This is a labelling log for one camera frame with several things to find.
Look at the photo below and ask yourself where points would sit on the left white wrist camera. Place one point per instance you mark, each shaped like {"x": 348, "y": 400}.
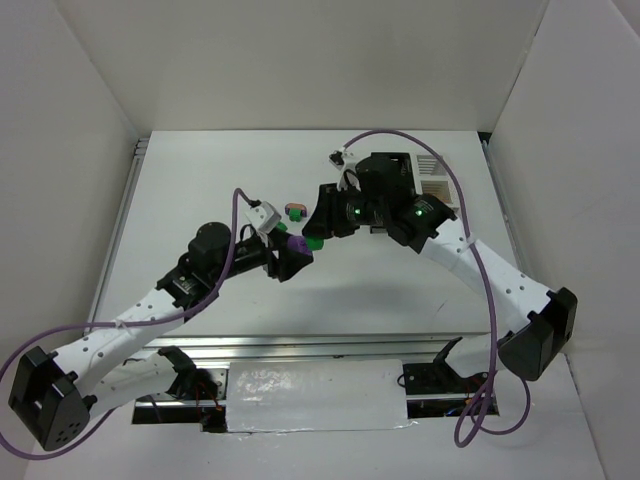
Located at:
{"x": 263, "y": 217}

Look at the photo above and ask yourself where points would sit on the small green lego brick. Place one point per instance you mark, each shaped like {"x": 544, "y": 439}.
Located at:
{"x": 295, "y": 215}

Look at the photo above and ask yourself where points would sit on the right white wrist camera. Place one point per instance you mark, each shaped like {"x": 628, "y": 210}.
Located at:
{"x": 345, "y": 162}

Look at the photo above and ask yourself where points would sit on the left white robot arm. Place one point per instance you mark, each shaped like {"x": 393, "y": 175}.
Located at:
{"x": 57, "y": 394}

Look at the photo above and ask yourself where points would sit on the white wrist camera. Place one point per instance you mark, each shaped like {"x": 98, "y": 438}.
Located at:
{"x": 345, "y": 162}
{"x": 263, "y": 217}

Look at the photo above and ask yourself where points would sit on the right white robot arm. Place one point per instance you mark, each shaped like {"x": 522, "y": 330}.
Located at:
{"x": 534, "y": 323}

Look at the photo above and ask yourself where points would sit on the white slotted container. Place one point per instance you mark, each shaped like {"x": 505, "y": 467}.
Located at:
{"x": 431, "y": 178}

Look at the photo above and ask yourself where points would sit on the black slotted container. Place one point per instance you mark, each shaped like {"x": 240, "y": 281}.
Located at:
{"x": 402, "y": 158}

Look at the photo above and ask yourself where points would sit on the green rounded lego brick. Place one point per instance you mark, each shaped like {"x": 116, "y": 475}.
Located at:
{"x": 314, "y": 244}

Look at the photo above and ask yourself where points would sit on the white taped cover panel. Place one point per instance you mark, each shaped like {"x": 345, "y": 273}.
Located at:
{"x": 335, "y": 395}

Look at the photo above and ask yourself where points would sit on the purple printed lego brick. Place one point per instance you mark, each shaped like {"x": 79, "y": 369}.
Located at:
{"x": 296, "y": 207}

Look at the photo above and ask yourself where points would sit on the purple rounded lego brick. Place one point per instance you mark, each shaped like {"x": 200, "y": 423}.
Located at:
{"x": 298, "y": 244}

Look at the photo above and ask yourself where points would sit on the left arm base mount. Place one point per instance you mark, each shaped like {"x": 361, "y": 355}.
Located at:
{"x": 196, "y": 396}

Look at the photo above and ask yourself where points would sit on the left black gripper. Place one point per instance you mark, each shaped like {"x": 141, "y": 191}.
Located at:
{"x": 279, "y": 255}

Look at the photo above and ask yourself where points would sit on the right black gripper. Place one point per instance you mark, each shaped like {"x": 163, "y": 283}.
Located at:
{"x": 331, "y": 212}

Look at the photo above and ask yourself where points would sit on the aluminium frame rail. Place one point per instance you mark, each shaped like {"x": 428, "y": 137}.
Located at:
{"x": 211, "y": 349}

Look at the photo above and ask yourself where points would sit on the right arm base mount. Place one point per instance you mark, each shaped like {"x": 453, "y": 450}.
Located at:
{"x": 435, "y": 391}

